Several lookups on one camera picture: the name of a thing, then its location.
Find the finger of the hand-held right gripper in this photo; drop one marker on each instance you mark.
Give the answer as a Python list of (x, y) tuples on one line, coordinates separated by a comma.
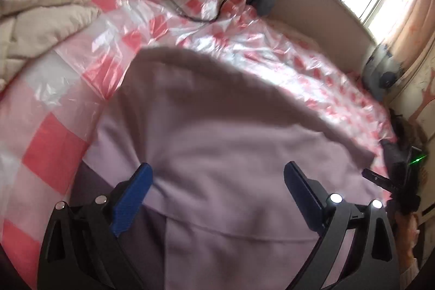
[(377, 179)]

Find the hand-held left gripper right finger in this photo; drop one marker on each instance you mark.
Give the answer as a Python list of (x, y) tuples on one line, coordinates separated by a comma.
[(302, 195)]

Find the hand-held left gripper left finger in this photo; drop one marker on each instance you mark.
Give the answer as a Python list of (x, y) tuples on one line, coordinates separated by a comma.
[(134, 195)]

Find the lilac and purple garment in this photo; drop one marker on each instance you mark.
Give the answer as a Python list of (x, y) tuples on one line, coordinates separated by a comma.
[(221, 154)]

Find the person's right forearm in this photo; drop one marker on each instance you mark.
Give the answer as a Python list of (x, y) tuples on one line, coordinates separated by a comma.
[(409, 274)]

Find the person's right hand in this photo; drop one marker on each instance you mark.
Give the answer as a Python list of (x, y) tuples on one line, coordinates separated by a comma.
[(406, 237)]

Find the brown fuzzy cloth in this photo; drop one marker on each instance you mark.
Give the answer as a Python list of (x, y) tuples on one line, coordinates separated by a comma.
[(407, 132)]

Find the pink white checkered plastic sheet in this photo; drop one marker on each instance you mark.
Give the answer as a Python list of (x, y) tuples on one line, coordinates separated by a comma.
[(51, 127)]

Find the pink curtain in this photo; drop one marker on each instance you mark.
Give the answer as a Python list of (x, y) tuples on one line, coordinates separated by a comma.
[(413, 25)]

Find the cream quilted blanket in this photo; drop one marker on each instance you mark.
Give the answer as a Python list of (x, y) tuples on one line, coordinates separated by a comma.
[(37, 14)]

